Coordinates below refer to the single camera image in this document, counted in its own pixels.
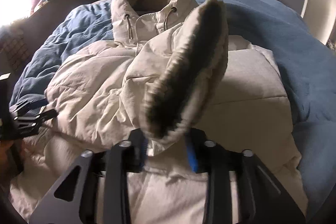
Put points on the cream hooded puffer jacket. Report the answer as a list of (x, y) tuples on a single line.
[(171, 65)]

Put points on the checkered cloth by window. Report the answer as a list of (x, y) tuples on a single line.
[(14, 47)]

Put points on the white door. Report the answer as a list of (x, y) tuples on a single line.
[(319, 16)]

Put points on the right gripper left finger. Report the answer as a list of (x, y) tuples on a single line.
[(94, 181)]

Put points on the blue fleece blanket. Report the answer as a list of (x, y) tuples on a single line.
[(307, 70)]

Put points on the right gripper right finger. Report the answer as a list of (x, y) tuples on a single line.
[(240, 188)]

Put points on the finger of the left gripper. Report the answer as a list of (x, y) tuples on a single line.
[(26, 106), (29, 126)]

